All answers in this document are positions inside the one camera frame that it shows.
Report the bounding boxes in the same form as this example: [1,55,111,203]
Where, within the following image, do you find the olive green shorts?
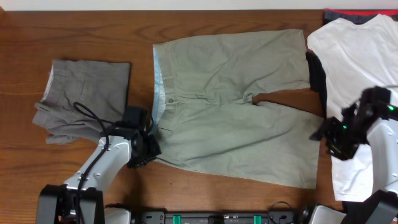
[152,29,322,189]

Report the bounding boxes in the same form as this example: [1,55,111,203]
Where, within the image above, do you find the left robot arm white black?
[36,126,161,223]

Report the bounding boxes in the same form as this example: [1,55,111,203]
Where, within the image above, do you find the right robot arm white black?
[308,86,397,223]

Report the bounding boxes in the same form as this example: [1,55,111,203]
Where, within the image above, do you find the black garment under shirt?
[305,52,327,117]

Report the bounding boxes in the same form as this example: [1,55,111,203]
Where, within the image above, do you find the folded grey shorts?
[32,60,131,144]

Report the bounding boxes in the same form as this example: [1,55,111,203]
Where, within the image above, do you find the white t-shirt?
[307,14,397,202]

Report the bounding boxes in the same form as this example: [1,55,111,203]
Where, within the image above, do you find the dark garment with red trim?
[323,9,397,25]

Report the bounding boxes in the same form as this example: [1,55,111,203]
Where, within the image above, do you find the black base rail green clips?
[132,201,308,224]

